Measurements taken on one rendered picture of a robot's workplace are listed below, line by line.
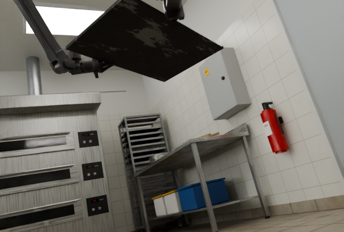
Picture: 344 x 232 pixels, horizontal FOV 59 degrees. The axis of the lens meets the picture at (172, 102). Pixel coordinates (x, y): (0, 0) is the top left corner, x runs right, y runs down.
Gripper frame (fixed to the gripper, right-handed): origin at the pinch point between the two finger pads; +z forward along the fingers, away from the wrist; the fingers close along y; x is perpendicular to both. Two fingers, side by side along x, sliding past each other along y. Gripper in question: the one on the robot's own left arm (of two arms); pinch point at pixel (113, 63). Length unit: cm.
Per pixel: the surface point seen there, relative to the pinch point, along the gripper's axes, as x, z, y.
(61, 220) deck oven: -269, -99, 50
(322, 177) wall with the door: -127, 153, 62
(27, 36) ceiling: -253, -129, -204
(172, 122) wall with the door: -352, 62, -75
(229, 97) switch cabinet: -174, 108, -38
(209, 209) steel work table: -165, 60, 70
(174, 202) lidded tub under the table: -256, 36, 53
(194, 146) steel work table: -163, 57, 11
